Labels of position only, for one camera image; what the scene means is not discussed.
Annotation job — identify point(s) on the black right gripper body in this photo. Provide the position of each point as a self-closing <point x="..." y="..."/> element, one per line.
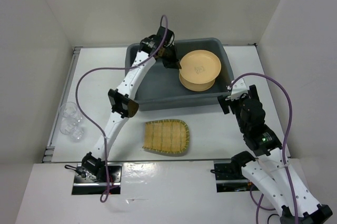
<point x="237" y="103"/>

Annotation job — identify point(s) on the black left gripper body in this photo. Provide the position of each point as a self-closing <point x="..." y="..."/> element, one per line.
<point x="169" y="57"/>

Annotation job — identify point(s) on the woven bamboo tray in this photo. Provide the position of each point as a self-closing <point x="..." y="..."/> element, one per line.
<point x="167" y="137"/>

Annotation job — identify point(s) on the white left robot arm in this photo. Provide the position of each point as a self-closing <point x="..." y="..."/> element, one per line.
<point x="157" y="46"/>

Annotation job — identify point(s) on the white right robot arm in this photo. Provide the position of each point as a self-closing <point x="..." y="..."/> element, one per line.
<point x="265" y="165"/>

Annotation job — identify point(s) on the grey plastic bin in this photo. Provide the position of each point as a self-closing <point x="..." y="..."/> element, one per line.
<point x="162" y="89"/>

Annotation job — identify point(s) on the clear glass cup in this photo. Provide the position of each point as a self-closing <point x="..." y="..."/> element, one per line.
<point x="71" y="121"/>

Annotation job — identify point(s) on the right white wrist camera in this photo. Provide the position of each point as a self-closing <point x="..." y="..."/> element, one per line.
<point x="237" y="89"/>

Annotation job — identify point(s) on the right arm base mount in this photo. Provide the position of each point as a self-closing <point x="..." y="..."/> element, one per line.
<point x="227" y="179"/>

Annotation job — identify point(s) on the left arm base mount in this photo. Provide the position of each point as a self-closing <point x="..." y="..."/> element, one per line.
<point x="86" y="184"/>

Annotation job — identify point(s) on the aluminium table edge rail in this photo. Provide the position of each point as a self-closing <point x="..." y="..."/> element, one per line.
<point x="50" y="147"/>

